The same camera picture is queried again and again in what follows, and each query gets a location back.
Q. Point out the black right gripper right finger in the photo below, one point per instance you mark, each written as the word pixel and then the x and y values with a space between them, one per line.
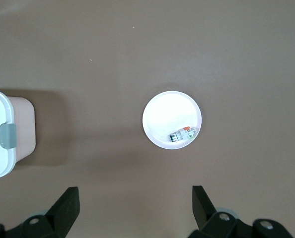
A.
pixel 204 213

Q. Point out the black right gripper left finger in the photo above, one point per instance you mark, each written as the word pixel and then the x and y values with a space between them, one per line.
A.
pixel 63 210

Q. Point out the pink round plate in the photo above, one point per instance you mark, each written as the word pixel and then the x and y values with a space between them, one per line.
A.
pixel 169 111

